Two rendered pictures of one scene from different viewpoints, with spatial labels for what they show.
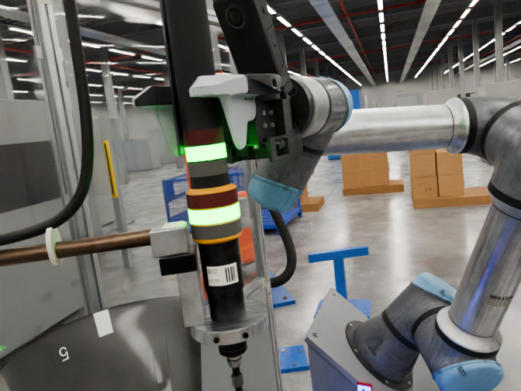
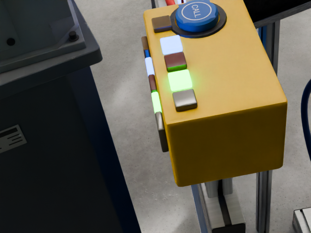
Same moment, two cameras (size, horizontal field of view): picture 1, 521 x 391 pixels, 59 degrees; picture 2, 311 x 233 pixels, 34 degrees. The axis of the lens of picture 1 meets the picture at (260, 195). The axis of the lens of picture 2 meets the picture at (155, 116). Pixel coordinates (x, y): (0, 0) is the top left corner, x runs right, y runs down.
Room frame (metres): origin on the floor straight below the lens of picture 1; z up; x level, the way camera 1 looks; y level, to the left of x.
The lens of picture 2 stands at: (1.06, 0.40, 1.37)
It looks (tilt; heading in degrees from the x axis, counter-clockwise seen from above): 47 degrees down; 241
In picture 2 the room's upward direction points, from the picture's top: 11 degrees counter-clockwise
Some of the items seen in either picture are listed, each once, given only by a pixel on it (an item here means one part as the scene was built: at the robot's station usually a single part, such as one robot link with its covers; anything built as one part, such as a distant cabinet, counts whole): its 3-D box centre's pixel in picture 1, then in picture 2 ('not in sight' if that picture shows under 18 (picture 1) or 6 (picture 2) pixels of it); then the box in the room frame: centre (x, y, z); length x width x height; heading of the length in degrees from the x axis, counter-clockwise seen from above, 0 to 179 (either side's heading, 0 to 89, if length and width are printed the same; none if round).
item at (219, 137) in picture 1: (203, 136); not in sight; (0.39, 0.04, 1.62); 0.03 x 0.03 x 0.01
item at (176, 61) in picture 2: not in sight; (175, 61); (0.88, 0.11, 1.08); 0.02 x 0.02 x 0.01; 60
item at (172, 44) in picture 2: not in sight; (171, 44); (0.87, 0.09, 1.08); 0.02 x 0.02 x 0.01; 60
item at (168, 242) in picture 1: (211, 275); not in sight; (0.38, 0.05, 1.50); 0.09 x 0.07 x 0.10; 95
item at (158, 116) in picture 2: not in sight; (161, 131); (0.92, 0.15, 1.04); 0.02 x 0.01 x 0.03; 60
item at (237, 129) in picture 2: not in sight; (209, 89); (0.85, 0.12, 1.02); 0.16 x 0.10 x 0.11; 60
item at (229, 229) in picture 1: (215, 226); not in sight; (0.39, 0.04, 1.54); 0.04 x 0.04 x 0.01
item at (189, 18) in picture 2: not in sight; (196, 16); (0.82, 0.08, 1.08); 0.04 x 0.04 x 0.02
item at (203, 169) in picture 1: (208, 167); not in sight; (0.39, 0.04, 1.60); 0.03 x 0.03 x 0.01
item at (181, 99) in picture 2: not in sight; (184, 100); (0.90, 0.16, 1.08); 0.02 x 0.02 x 0.01; 60
